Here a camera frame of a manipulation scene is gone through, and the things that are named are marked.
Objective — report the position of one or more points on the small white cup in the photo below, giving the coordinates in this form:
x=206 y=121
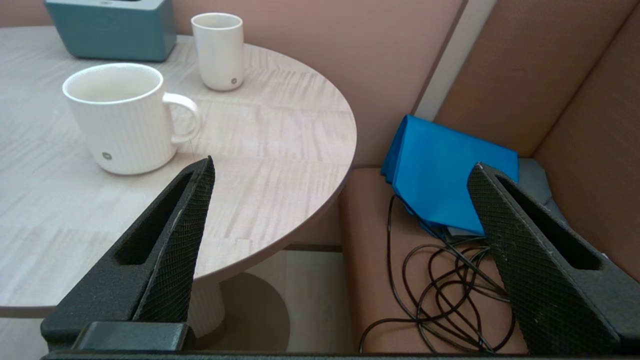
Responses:
x=220 y=55

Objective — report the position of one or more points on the grey tissue box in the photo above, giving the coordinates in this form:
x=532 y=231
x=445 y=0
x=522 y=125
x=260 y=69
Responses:
x=115 y=30

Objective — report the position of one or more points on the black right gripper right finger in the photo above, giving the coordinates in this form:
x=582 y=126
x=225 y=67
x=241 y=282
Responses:
x=540 y=270

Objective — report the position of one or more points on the blue cloth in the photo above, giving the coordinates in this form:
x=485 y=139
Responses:
x=440 y=170

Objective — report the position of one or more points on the white table pedestal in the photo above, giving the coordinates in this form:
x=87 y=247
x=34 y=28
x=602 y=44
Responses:
x=250 y=310

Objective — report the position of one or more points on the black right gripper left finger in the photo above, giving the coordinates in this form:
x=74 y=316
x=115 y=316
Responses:
x=150 y=270

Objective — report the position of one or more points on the brown upholstered sofa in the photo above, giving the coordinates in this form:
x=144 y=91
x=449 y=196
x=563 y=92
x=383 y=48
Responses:
x=550 y=75

